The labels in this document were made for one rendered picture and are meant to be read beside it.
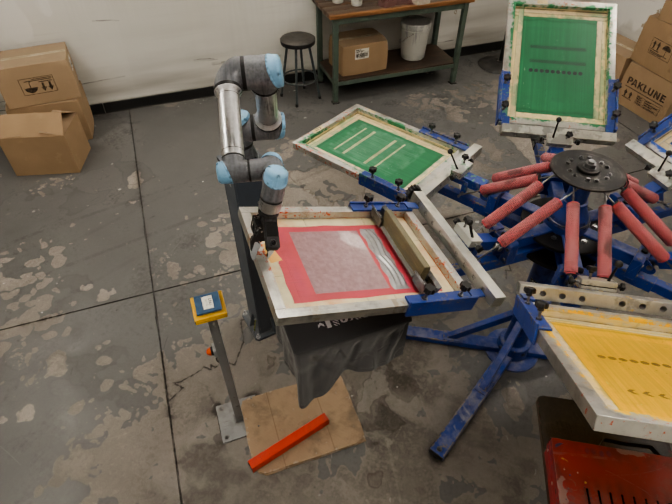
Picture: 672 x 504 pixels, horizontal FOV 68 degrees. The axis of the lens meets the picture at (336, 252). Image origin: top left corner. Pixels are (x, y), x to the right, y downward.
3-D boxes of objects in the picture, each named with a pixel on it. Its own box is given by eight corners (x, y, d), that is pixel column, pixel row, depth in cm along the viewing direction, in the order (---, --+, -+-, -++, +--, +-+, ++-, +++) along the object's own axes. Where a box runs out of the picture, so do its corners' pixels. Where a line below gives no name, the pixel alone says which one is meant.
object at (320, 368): (304, 409, 214) (299, 353, 185) (302, 402, 217) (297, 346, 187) (401, 377, 226) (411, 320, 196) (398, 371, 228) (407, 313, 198)
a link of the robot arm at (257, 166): (248, 151, 168) (249, 168, 160) (281, 148, 169) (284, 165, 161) (251, 171, 173) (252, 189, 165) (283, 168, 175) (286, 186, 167)
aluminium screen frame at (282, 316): (275, 326, 158) (278, 318, 156) (237, 214, 197) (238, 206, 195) (472, 305, 191) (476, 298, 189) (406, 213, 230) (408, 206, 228)
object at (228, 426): (223, 444, 258) (184, 332, 190) (215, 407, 272) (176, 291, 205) (264, 430, 263) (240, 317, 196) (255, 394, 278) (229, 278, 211)
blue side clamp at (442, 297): (405, 317, 178) (412, 303, 174) (399, 307, 182) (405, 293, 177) (471, 309, 191) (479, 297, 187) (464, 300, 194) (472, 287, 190)
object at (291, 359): (299, 412, 214) (294, 355, 184) (273, 332, 245) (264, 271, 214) (306, 410, 215) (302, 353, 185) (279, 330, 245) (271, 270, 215)
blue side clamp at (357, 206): (349, 221, 216) (353, 208, 211) (345, 214, 219) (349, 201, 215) (408, 220, 228) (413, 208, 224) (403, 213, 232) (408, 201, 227)
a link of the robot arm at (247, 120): (226, 135, 227) (221, 108, 218) (255, 133, 229) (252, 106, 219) (225, 149, 219) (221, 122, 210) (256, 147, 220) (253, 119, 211)
